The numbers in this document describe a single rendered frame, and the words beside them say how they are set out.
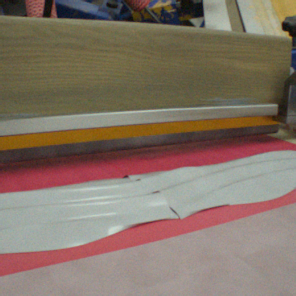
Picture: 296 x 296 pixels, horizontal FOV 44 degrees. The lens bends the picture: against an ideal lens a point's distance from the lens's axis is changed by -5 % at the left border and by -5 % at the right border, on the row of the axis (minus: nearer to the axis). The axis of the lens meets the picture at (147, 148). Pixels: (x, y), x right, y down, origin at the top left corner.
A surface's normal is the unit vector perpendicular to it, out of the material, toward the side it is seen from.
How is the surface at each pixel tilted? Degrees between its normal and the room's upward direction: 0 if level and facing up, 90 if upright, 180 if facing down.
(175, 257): 32
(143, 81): 56
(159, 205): 4
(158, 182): 7
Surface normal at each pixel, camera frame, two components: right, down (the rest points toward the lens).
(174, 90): 0.49, 0.21
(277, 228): 0.04, -0.97
